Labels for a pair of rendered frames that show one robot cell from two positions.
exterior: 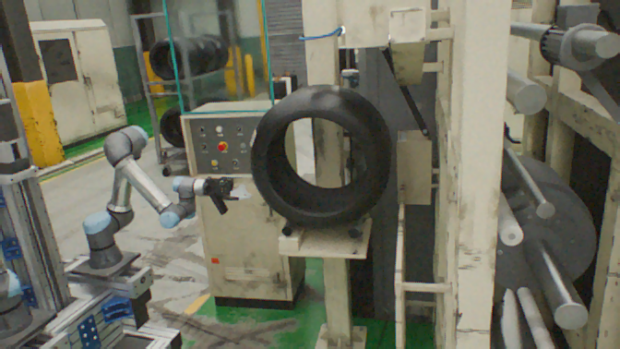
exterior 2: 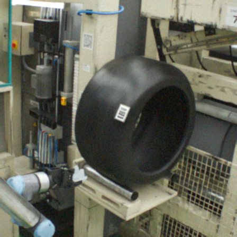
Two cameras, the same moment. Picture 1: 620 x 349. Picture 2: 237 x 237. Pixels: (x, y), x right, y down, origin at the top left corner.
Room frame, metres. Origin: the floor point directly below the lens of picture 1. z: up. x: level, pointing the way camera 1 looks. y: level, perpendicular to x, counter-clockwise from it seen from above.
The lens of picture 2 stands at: (1.06, 1.40, 1.75)
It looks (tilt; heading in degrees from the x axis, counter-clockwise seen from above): 19 degrees down; 301
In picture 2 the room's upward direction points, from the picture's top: 4 degrees clockwise
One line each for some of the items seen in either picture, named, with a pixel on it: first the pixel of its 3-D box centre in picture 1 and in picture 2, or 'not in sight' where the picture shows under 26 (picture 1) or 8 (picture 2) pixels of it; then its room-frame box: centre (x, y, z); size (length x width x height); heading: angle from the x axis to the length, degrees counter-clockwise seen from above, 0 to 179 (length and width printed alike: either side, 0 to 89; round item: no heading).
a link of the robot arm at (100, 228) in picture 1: (100, 228); not in sight; (1.95, 0.99, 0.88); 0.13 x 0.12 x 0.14; 164
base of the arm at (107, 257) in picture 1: (103, 251); not in sight; (1.94, 0.99, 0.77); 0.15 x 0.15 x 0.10
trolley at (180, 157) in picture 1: (196, 90); not in sight; (5.90, 1.34, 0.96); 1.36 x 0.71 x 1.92; 158
